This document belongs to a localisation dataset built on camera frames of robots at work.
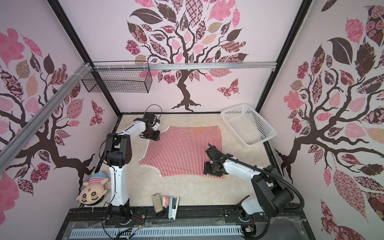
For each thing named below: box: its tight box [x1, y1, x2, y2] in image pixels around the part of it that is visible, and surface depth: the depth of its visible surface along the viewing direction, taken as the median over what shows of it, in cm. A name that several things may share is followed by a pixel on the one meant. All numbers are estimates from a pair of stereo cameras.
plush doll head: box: [76, 172, 109, 206], surface depth 76 cm
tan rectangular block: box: [151, 193, 163, 213], surface depth 76 cm
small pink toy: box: [162, 195, 170, 209], surface depth 76 cm
